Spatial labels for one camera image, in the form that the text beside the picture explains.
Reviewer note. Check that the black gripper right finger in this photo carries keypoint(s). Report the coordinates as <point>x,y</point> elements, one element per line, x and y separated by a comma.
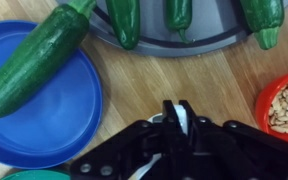
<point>237,150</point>

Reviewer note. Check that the large dark green zucchini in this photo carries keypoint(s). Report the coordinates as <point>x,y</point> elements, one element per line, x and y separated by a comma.
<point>34,63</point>

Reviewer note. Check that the green plate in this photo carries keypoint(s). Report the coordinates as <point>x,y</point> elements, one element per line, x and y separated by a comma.
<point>34,175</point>

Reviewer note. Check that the blue plate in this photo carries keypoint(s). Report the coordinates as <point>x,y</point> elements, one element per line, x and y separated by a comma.
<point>60,120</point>

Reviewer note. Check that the pile of peanuts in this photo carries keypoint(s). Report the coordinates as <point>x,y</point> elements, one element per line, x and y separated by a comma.
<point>285,110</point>

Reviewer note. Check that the small dark green cucumber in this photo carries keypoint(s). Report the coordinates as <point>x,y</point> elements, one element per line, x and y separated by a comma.
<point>124,23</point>
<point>179,15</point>

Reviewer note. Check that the red bowl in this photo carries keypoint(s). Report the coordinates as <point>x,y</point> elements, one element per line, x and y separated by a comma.
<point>262,103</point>

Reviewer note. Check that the light green zucchini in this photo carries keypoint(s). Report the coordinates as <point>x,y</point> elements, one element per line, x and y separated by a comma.
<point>262,16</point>

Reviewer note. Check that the grey round tray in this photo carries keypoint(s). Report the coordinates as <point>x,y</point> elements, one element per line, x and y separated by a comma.
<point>214,20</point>

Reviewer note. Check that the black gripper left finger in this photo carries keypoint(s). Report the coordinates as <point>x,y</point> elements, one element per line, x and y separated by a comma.
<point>124,150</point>

